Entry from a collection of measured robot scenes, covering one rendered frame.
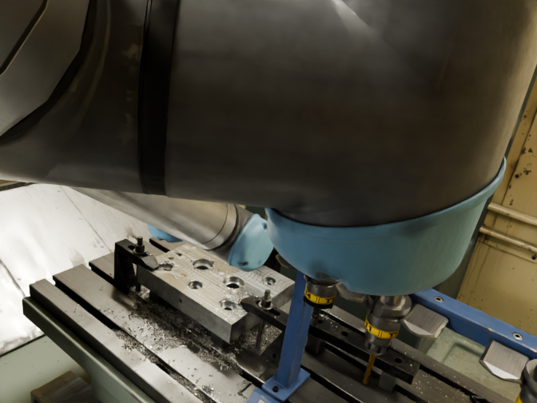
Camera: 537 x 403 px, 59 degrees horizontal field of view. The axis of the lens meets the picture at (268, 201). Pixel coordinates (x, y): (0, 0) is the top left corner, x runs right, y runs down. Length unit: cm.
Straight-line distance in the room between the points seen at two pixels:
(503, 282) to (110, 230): 135
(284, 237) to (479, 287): 161
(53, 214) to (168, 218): 133
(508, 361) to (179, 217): 46
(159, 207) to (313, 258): 36
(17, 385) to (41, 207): 66
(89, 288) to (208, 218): 72
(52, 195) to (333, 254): 177
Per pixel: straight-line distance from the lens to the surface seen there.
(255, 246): 62
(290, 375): 98
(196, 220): 54
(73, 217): 184
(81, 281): 127
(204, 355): 105
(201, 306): 104
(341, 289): 74
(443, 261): 16
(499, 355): 72
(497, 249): 170
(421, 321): 72
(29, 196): 187
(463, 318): 75
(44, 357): 149
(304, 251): 16
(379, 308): 72
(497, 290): 175
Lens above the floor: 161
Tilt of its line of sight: 24 degrees down
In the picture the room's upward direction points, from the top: 9 degrees clockwise
